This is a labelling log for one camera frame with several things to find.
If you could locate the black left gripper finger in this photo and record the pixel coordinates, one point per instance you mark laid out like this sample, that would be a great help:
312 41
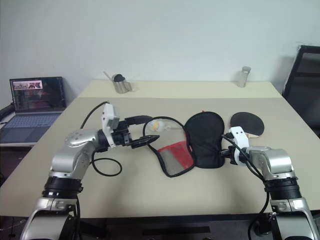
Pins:
137 120
145 141

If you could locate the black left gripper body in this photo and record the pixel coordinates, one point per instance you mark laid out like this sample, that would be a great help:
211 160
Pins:
122 136

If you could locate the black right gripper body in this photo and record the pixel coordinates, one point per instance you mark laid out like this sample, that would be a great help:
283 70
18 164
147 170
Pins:
226 153

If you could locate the black and red paddle case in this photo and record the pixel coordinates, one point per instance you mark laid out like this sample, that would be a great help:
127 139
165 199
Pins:
205 140

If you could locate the black table tennis paddle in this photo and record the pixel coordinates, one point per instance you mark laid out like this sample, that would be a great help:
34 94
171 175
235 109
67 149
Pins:
247 122

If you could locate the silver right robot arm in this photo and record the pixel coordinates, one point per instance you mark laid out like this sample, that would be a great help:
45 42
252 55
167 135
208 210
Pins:
275 160

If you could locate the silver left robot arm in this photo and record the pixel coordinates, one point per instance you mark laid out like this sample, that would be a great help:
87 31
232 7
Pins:
75 150

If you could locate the steel milk pitcher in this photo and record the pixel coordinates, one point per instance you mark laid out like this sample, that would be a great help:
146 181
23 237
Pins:
121 87

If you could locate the black lump in pitcher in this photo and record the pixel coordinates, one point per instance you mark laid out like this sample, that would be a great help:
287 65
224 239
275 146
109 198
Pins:
118 78

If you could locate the thin metal stick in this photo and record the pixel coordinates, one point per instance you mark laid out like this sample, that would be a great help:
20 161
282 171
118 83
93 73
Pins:
108 75

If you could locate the steel cylinder tumbler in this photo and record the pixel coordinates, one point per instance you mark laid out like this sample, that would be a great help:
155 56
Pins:
242 78

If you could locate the open grey laptop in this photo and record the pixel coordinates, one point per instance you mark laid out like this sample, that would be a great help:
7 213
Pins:
32 115

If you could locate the black bar under table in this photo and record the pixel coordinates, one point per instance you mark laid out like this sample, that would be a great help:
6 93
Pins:
175 230

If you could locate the black mesh office chair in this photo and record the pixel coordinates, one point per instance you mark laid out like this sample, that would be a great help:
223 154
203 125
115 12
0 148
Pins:
303 87

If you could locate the black tube beside laptop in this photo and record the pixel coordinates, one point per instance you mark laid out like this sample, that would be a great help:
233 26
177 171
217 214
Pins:
5 110

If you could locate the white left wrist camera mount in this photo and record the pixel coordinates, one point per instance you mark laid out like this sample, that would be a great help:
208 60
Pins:
110 112

